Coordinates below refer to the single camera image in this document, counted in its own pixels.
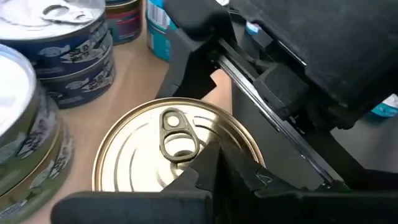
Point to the dark blue albacore tuna can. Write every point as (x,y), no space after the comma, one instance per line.
(31,18)
(87,90)

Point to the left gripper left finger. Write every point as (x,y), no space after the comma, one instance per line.
(140,208)

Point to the Wild Planet gold lid can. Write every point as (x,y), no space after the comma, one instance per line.
(124,28)

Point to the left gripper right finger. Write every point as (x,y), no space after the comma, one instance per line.
(280,208)

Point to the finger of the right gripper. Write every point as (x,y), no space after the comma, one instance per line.
(280,90)
(189,68)

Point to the wooden shelf black legs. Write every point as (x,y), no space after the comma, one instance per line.
(136,74)

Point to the silver top tin can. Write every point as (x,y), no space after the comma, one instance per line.
(12,93)

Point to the black table mat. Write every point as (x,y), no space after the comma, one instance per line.
(373,149)

